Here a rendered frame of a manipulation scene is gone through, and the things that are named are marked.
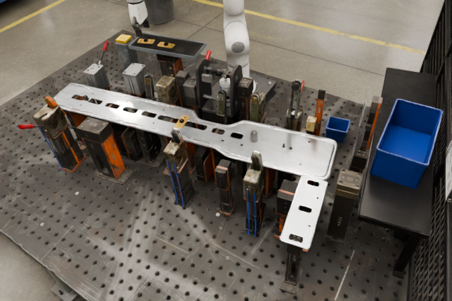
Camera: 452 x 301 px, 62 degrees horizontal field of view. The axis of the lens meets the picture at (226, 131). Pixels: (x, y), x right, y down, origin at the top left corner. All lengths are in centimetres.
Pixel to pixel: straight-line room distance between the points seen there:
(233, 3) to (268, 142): 69
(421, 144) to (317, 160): 40
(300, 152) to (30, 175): 136
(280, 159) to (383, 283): 59
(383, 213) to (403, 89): 71
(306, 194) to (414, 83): 81
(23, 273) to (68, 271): 101
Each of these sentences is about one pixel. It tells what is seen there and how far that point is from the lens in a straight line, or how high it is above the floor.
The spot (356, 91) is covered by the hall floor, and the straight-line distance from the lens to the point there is 354.
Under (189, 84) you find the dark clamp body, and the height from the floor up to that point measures 108.
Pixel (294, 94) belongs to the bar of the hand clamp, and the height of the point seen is 115.
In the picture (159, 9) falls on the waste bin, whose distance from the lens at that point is 464.
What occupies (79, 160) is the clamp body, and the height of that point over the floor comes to 72.
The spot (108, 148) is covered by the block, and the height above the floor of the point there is 92.
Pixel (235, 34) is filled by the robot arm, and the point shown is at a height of 119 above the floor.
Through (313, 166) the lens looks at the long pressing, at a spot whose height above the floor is 100.
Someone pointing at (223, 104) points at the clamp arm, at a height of 104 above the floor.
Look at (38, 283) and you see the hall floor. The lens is 264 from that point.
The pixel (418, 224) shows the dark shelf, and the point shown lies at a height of 103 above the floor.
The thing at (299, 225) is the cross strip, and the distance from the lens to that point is 131.
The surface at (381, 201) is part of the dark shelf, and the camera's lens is 138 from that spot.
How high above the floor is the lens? 210
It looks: 43 degrees down
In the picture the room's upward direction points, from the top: 5 degrees counter-clockwise
